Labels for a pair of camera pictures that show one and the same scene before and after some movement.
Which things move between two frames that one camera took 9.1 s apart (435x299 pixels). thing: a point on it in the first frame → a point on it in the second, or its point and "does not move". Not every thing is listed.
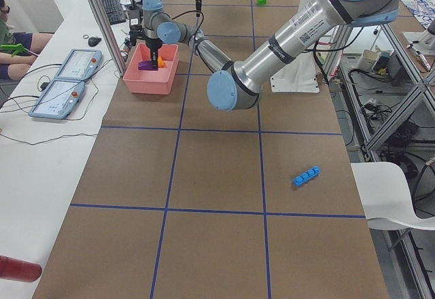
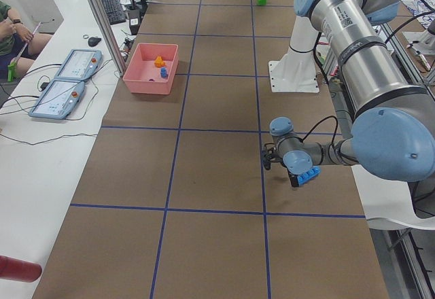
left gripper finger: (154, 58) → (293, 179)
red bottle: (14, 269) does not move
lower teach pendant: (58, 100) does not move
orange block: (160, 62) does not move
